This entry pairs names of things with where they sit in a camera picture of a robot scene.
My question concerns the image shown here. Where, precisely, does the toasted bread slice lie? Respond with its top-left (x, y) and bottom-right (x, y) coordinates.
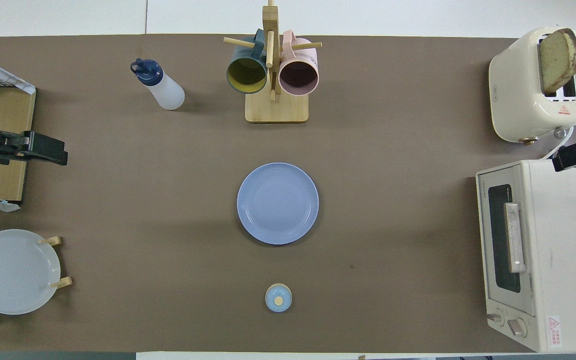
top-left (539, 28), bottom-right (576, 94)

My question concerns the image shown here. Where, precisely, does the pale grey plate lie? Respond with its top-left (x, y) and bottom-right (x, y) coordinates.
top-left (0, 229), bottom-right (62, 316)

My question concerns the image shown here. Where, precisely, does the pink mug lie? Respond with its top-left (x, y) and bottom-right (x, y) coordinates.
top-left (278, 30), bottom-right (320, 97)

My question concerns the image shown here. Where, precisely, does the white toaster oven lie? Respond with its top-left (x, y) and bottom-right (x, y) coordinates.
top-left (475, 159), bottom-right (576, 353)

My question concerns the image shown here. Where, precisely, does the brown table mat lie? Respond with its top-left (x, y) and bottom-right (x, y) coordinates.
top-left (0, 34), bottom-right (576, 353)

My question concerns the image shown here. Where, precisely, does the cream two-slot toaster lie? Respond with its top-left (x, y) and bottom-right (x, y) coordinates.
top-left (488, 27), bottom-right (576, 146)

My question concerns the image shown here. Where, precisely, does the teal mug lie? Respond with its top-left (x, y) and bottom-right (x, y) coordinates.
top-left (226, 28), bottom-right (269, 95)

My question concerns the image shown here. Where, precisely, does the small blue round lid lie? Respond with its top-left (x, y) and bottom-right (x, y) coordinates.
top-left (265, 283), bottom-right (293, 313)

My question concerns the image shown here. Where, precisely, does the wooden shelf with wire frame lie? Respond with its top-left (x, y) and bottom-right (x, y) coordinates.
top-left (0, 65), bottom-right (37, 203)

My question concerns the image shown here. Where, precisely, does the wooden mug tree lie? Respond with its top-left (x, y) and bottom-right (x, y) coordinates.
top-left (223, 0), bottom-right (323, 124)

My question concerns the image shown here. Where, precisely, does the clear squeeze bottle blue cap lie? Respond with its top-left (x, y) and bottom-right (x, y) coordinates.
top-left (130, 58), bottom-right (186, 111)

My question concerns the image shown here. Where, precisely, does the blue round plate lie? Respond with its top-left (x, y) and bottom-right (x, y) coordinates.
top-left (237, 162), bottom-right (320, 246)

